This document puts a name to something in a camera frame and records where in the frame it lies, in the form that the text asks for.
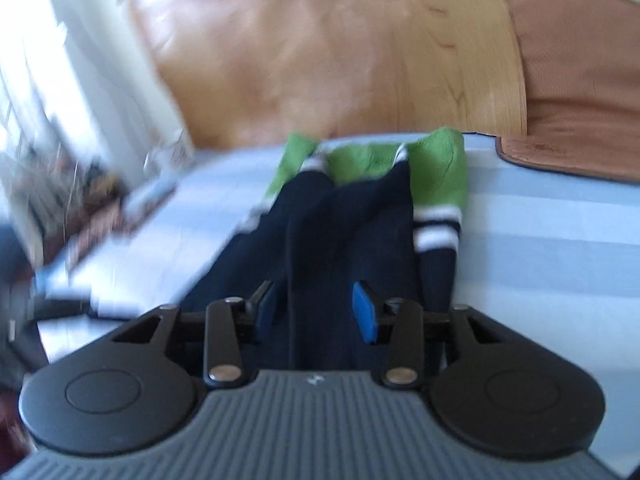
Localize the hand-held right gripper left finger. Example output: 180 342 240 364
112 280 277 389

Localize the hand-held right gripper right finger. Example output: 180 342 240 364
351 281 502 390

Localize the green and navy knit sweater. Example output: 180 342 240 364
179 129 471 376

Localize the light striped tablecloth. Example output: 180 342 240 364
30 132 640 480

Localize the brown seat cushion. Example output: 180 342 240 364
495 0 640 184

